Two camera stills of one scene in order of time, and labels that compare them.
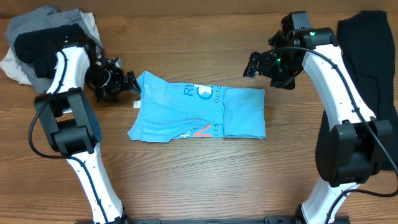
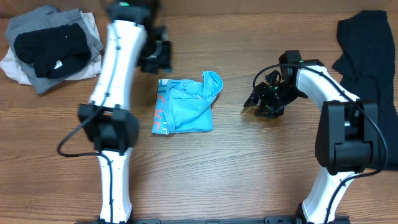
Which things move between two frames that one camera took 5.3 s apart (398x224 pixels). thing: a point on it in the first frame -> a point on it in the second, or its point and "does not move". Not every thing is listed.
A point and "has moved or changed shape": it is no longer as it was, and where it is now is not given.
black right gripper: (259, 62) -> (267, 101)
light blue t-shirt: (170, 111) has moved or changed shape
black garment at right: (365, 40) does not move
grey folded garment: (40, 18) does not move
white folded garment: (12, 65) does not move
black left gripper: (118, 86) -> (163, 61)
